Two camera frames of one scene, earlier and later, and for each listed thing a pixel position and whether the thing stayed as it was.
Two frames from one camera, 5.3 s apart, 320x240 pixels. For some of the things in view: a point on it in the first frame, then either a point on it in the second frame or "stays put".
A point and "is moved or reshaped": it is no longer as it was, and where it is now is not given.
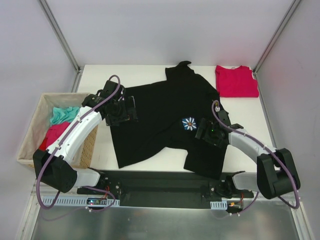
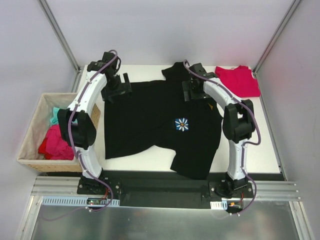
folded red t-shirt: [237, 82] stays put
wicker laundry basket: [40, 120] stays put
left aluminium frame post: [59, 33] stays put
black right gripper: [201, 131] -> [193, 92]
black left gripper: [128, 108] -> [117, 90]
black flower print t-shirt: [170, 113] is moved or reshaped
